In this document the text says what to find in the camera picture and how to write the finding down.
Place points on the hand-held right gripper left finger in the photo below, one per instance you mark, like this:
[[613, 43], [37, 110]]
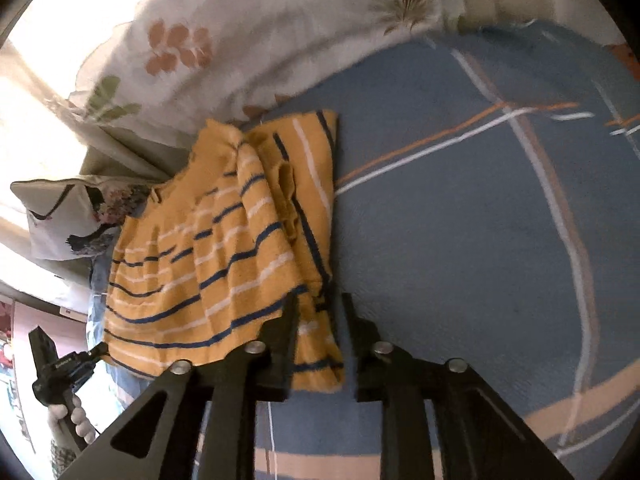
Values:
[[283, 336]]

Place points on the floral print pillow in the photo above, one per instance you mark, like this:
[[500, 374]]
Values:
[[70, 220]]

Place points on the blue plaid bed sheet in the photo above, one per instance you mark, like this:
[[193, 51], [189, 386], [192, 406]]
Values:
[[450, 210]]

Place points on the white floral quilt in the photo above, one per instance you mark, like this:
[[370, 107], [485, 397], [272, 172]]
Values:
[[260, 45]]

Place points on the yellow striped knit garment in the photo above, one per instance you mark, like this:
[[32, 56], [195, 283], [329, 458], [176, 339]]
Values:
[[235, 240]]

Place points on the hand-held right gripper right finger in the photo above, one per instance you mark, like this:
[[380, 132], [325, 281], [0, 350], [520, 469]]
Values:
[[353, 336]]

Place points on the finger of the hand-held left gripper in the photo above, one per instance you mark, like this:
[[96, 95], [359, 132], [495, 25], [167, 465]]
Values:
[[100, 351]]

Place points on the person's left hand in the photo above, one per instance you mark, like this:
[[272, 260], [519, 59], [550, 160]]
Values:
[[75, 417]]

